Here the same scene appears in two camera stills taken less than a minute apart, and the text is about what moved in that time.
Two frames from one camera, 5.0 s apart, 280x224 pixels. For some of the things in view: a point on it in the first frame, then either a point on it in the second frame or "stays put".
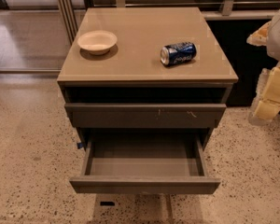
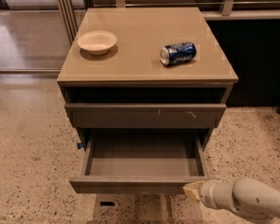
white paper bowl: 98,42 stays put
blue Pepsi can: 177,53 stays put
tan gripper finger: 260,35 → 215,193
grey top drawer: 145,115 stays put
